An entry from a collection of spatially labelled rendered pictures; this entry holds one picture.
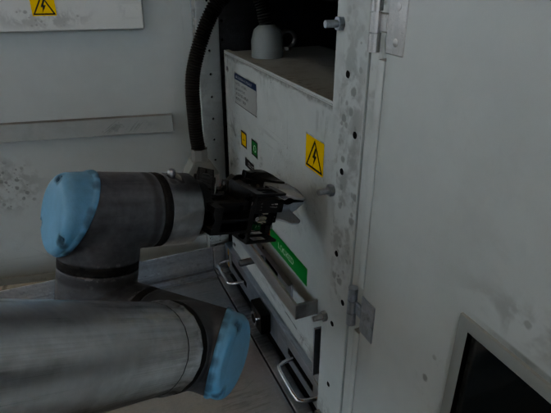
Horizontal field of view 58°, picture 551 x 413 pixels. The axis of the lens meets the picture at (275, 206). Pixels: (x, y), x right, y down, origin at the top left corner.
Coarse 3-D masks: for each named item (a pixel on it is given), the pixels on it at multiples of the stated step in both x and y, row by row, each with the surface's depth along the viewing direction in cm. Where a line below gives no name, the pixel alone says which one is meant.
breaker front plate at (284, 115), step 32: (288, 96) 77; (256, 128) 92; (288, 128) 79; (320, 128) 69; (256, 160) 96; (288, 160) 81; (288, 224) 86; (320, 224) 74; (320, 256) 76; (288, 288) 91; (320, 288) 78; (288, 320) 95; (320, 320) 81
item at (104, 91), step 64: (0, 0) 96; (64, 0) 99; (128, 0) 101; (0, 64) 104; (64, 64) 106; (128, 64) 109; (0, 128) 107; (64, 128) 110; (128, 128) 113; (0, 192) 115; (0, 256) 122
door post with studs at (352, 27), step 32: (352, 0) 49; (352, 32) 50; (352, 64) 51; (352, 96) 52; (352, 128) 53; (352, 160) 54; (320, 192) 60; (352, 192) 56; (352, 224) 57; (320, 352) 73; (320, 384) 75
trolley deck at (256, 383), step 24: (168, 288) 120; (192, 288) 120; (216, 288) 120; (240, 384) 93; (264, 384) 93; (120, 408) 88; (144, 408) 88; (168, 408) 88; (192, 408) 88; (216, 408) 88; (240, 408) 88; (264, 408) 88; (288, 408) 88
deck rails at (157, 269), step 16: (176, 256) 121; (192, 256) 123; (208, 256) 125; (144, 272) 120; (160, 272) 121; (176, 272) 123; (192, 272) 125; (208, 272) 126; (16, 288) 109; (32, 288) 110; (48, 288) 112; (160, 288) 119
